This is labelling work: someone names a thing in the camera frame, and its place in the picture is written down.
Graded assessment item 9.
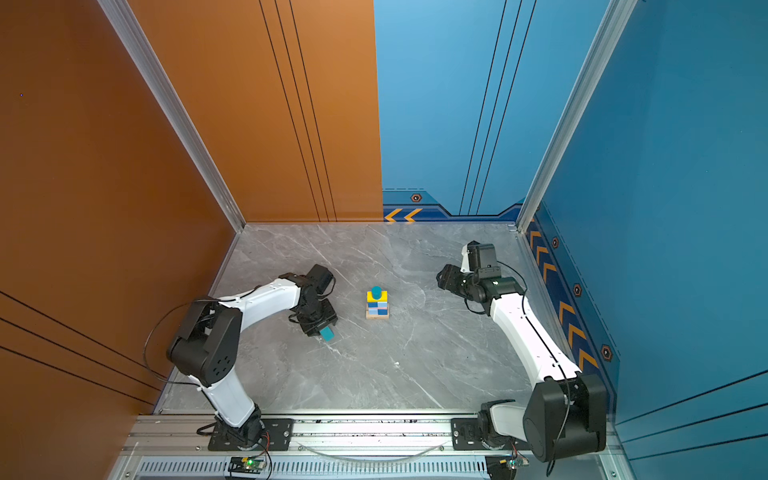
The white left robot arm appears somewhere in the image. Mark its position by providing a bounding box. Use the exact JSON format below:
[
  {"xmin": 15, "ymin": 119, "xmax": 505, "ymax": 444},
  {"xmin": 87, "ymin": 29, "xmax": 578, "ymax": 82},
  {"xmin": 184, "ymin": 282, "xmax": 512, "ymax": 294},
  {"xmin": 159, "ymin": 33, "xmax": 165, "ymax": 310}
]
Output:
[{"xmin": 166, "ymin": 264, "xmax": 338, "ymax": 450}]

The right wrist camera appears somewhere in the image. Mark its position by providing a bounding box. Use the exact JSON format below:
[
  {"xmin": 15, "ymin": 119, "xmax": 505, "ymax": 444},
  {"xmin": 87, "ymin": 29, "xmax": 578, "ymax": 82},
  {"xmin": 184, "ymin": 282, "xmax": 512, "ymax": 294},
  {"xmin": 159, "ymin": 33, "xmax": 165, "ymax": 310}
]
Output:
[{"xmin": 461, "ymin": 241, "xmax": 501, "ymax": 280}]

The right circuit board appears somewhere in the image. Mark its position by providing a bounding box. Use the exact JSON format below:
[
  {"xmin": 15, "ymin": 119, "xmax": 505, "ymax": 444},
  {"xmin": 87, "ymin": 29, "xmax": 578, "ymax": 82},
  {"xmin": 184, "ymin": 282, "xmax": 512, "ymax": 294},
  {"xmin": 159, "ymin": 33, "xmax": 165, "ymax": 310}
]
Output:
[{"xmin": 499, "ymin": 453, "xmax": 530, "ymax": 470}]

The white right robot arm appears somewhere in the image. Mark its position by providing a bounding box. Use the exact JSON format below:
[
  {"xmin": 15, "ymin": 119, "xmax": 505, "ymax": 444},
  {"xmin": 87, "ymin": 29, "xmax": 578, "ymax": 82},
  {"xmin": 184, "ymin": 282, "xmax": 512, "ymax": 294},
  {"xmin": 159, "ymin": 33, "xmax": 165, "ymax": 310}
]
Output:
[{"xmin": 436, "ymin": 264, "xmax": 607, "ymax": 464}]

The aluminium corner post left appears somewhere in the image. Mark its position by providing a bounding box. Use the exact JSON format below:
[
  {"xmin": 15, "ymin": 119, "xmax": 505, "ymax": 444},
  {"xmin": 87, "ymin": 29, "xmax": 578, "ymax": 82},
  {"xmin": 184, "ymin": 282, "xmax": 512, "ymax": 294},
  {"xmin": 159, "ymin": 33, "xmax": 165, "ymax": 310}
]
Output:
[{"xmin": 98, "ymin": 0, "xmax": 246, "ymax": 234}]

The circuit board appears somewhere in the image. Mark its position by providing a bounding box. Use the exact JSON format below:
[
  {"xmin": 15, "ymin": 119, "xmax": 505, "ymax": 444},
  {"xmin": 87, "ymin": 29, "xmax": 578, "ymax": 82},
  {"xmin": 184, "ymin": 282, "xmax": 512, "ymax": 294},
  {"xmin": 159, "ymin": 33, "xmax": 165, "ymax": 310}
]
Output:
[
  {"xmin": 227, "ymin": 456, "xmax": 269, "ymax": 476},
  {"xmin": 499, "ymin": 453, "xmax": 530, "ymax": 470}
]

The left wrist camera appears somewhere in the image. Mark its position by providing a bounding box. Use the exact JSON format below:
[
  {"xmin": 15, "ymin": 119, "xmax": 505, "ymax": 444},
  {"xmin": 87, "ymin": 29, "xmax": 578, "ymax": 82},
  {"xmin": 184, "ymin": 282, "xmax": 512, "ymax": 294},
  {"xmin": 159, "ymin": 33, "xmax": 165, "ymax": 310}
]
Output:
[{"xmin": 306, "ymin": 264, "xmax": 336, "ymax": 298}]

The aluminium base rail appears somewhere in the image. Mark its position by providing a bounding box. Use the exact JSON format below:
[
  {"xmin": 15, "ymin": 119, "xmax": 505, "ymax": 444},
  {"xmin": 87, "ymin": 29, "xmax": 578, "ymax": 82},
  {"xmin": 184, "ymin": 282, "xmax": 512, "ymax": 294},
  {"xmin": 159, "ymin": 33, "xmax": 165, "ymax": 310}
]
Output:
[{"xmin": 109, "ymin": 410, "xmax": 633, "ymax": 479}]

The left circuit board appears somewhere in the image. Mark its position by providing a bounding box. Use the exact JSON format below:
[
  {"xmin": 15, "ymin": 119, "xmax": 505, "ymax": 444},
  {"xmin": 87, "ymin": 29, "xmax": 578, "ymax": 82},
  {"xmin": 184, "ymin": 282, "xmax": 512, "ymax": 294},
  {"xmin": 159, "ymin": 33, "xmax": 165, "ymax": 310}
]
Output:
[{"xmin": 227, "ymin": 456, "xmax": 269, "ymax": 476}]

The aluminium corner post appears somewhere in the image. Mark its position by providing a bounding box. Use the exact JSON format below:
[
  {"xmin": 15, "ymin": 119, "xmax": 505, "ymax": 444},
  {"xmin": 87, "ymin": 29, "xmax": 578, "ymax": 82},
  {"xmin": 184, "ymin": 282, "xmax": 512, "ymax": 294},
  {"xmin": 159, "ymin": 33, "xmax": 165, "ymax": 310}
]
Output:
[
  {"xmin": 98, "ymin": 0, "xmax": 246, "ymax": 234},
  {"xmin": 516, "ymin": 0, "xmax": 637, "ymax": 235}
]

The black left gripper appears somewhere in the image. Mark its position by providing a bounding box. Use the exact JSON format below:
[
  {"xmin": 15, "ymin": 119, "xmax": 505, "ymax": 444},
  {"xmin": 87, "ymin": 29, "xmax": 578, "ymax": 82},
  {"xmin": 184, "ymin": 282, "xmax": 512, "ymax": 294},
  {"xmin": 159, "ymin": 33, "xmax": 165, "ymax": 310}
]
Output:
[{"xmin": 300, "ymin": 298, "xmax": 341, "ymax": 336}]

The teal wood block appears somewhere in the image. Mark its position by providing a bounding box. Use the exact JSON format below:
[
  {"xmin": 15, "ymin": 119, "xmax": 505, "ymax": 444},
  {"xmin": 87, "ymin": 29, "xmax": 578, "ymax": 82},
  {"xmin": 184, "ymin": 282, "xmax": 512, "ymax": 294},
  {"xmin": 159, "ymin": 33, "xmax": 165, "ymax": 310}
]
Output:
[{"xmin": 320, "ymin": 326, "xmax": 334, "ymax": 342}]

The yellow wood block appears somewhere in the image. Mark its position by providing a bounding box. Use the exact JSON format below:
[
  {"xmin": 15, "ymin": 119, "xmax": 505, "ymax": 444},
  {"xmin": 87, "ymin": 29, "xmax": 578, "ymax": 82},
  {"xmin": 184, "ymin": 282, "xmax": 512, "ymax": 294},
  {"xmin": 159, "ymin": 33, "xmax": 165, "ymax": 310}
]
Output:
[{"xmin": 366, "ymin": 290, "xmax": 388, "ymax": 305}]

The aluminium corner post right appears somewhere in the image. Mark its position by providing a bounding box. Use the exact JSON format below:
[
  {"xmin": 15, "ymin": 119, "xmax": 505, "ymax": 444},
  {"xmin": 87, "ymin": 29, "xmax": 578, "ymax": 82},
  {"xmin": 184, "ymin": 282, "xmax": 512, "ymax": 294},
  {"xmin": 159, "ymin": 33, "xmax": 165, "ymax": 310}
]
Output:
[{"xmin": 516, "ymin": 0, "xmax": 637, "ymax": 235}]

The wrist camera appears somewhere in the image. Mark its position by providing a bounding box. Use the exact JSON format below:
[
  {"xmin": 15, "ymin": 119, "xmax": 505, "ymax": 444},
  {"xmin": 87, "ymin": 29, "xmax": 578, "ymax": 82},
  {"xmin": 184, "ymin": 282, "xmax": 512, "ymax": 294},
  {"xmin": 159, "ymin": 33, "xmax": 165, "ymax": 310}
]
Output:
[
  {"xmin": 461, "ymin": 241, "xmax": 501, "ymax": 280},
  {"xmin": 306, "ymin": 264, "xmax": 336, "ymax": 298}
]

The natural wood block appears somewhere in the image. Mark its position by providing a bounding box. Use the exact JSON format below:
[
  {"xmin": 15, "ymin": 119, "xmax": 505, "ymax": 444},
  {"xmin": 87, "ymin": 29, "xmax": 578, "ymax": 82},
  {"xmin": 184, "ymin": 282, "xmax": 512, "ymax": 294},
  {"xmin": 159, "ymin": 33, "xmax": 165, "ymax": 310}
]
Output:
[{"xmin": 366, "ymin": 312, "xmax": 390, "ymax": 320}]

